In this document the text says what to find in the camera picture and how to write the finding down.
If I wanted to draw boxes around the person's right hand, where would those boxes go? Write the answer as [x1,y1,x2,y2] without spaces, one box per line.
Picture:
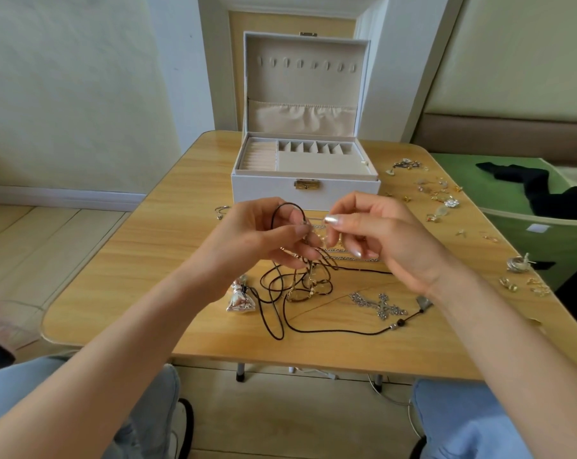
[324,192,462,297]

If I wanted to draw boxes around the person's left hand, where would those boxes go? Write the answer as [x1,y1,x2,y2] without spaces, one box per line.
[188,198,323,302]

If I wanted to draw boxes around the bow pendant cord necklace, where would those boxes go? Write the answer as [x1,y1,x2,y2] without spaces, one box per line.
[226,277,261,314]

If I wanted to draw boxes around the silver cross pendant necklace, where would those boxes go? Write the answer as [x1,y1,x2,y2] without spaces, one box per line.
[350,291,409,321]

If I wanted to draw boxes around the tangle of necklaces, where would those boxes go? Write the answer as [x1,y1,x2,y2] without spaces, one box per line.
[258,200,342,340]

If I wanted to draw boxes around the small earrings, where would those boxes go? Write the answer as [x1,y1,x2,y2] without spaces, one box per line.
[384,157,552,297]

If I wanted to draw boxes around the white jewelry box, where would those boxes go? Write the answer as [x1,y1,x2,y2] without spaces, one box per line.
[231,31,382,211]

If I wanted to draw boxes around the person's right forearm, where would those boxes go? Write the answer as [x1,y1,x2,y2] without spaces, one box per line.
[427,272,577,459]

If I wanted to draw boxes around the person's left forearm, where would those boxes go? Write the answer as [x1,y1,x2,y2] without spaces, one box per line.
[0,272,223,459]

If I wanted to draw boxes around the black cloth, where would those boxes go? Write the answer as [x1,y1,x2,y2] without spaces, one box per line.
[476,162,577,221]

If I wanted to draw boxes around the white cable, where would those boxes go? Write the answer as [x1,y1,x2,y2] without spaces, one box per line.
[288,366,414,407]

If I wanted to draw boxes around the black strap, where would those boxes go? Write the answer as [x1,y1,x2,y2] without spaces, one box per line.
[178,398,196,459]

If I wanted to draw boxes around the beige padded wall panel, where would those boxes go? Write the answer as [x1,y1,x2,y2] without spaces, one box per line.
[413,0,577,159]

